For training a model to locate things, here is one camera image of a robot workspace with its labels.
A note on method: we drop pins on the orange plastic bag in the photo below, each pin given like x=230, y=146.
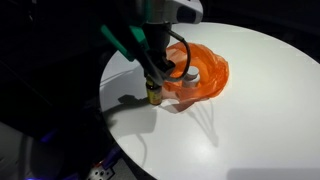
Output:
x=213, y=71

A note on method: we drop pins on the grey chair back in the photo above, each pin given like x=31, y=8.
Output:
x=24, y=158

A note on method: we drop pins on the purple and orange clamp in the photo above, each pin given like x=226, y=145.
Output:
x=110, y=159

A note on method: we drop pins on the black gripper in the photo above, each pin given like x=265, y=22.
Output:
x=158, y=39

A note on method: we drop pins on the brown bottle with yellow cap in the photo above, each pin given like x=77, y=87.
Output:
x=154, y=92

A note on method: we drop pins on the metal bracket base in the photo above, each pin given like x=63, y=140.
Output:
x=99, y=173

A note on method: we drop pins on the white bottle in bag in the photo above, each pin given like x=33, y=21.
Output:
x=192, y=77

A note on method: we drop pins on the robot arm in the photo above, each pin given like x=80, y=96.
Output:
x=168, y=11

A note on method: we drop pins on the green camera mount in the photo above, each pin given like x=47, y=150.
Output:
x=129, y=40

